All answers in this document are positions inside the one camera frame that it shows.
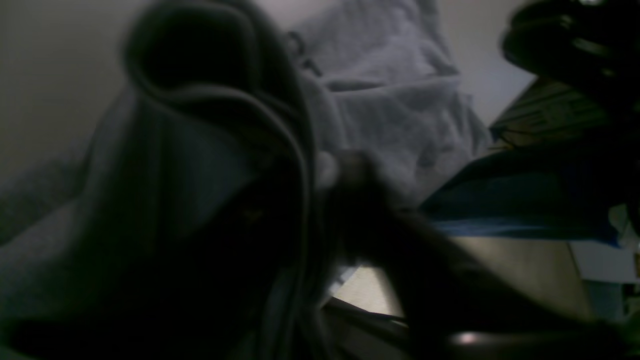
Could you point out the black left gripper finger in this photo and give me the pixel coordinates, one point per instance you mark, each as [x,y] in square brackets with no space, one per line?
[454,307]

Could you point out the grey T-shirt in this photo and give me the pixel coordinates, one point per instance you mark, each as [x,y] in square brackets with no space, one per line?
[194,223]

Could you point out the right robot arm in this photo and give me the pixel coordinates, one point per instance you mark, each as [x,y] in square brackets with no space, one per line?
[590,45]

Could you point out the blue-grey flat board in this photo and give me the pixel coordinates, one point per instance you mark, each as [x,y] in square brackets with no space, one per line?
[541,193]

